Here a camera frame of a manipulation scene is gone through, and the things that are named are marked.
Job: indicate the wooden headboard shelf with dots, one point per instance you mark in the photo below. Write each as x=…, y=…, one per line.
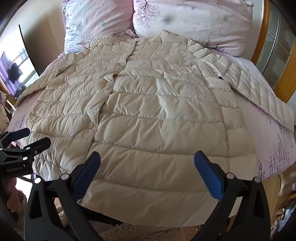
x=262, y=34

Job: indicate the pink pillow with lavender print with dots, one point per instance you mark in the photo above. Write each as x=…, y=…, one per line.
x=97, y=20

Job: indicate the pink pillow with tree print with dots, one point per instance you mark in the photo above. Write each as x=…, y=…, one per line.
x=196, y=20

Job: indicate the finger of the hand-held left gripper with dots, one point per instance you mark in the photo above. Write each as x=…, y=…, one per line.
x=39, y=144
x=20, y=134

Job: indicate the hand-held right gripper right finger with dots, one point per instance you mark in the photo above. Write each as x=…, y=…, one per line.
x=208, y=173

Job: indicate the flat screen television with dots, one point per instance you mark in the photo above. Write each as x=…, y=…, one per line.
x=16, y=69

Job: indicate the beige fuzzy rug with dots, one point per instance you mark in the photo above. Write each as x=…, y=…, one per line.
x=129, y=234

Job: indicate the pink floral bed cover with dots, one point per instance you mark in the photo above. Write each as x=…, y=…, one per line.
x=272, y=148

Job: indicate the cream quilted down jacket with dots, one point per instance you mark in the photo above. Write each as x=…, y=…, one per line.
x=150, y=115

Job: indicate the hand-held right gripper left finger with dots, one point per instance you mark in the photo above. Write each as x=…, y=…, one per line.
x=89, y=171

